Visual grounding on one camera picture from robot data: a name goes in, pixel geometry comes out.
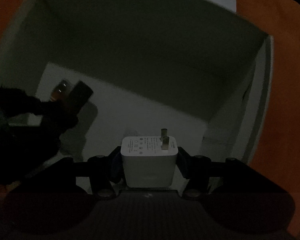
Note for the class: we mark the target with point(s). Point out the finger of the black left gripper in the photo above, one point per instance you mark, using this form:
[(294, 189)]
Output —
[(57, 117)]

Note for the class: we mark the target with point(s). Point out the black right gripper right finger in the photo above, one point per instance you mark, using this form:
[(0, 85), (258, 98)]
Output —
[(195, 169)]

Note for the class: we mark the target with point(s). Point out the brown small bottle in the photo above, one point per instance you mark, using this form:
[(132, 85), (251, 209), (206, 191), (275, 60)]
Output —
[(61, 91)]

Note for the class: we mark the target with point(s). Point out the white charger plug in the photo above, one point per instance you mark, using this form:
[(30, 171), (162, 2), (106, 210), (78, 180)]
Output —
[(149, 161)]

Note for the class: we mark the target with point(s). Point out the black rectangular device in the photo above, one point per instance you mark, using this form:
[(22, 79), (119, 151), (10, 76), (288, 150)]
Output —
[(81, 92)]

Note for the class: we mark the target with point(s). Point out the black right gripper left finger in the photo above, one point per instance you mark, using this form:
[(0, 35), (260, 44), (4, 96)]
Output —
[(105, 170)]

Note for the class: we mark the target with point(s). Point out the white cardboard box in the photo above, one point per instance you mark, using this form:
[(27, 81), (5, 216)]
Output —
[(190, 66)]

